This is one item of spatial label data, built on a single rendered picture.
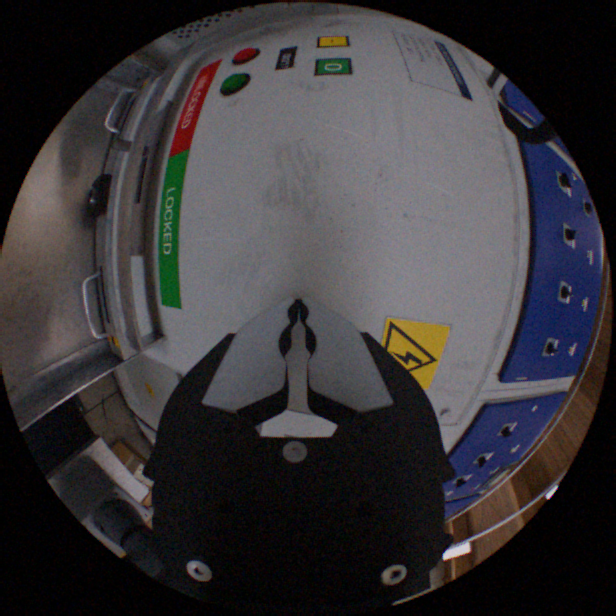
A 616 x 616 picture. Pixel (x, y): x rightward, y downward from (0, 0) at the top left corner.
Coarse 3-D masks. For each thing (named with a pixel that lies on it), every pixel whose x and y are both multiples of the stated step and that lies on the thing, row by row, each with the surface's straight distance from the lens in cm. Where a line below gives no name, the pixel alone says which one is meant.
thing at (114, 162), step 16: (144, 80) 53; (144, 96) 46; (128, 112) 47; (128, 128) 41; (112, 160) 40; (112, 176) 37; (112, 192) 36; (112, 208) 36; (112, 224) 36; (96, 240) 40; (96, 256) 40; (112, 272) 35; (112, 288) 35; (112, 304) 36; (112, 320) 36; (112, 336) 40; (128, 352) 38
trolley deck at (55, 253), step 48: (96, 96) 52; (48, 144) 46; (96, 144) 47; (48, 192) 43; (48, 240) 41; (0, 288) 42; (48, 288) 41; (96, 288) 43; (0, 336) 42; (48, 336) 42
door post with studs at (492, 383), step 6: (492, 378) 55; (498, 378) 57; (558, 378) 89; (564, 378) 96; (570, 378) 103; (486, 384) 55; (492, 384) 56; (498, 384) 58; (504, 384) 60; (510, 384) 62; (516, 384) 65; (522, 384) 67; (528, 384) 70; (534, 384) 74; (540, 384) 78; (546, 384) 82
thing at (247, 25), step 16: (272, 16) 54; (288, 16) 53; (304, 16) 53; (384, 16) 53; (224, 32) 57; (240, 32) 56; (144, 48) 65; (160, 48) 64; (176, 48) 62; (192, 48) 61; (160, 64) 66; (480, 64) 57; (496, 80) 63
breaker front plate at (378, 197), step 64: (192, 64) 39; (256, 64) 26; (384, 64) 23; (256, 128) 18; (320, 128) 16; (384, 128) 16; (448, 128) 19; (192, 192) 19; (256, 192) 15; (320, 192) 14; (384, 192) 14; (448, 192) 15; (512, 192) 20; (192, 256) 18; (256, 256) 14; (320, 256) 13; (384, 256) 13; (448, 256) 14; (512, 256) 18; (192, 320) 20; (384, 320) 14; (448, 320) 15; (448, 384) 18
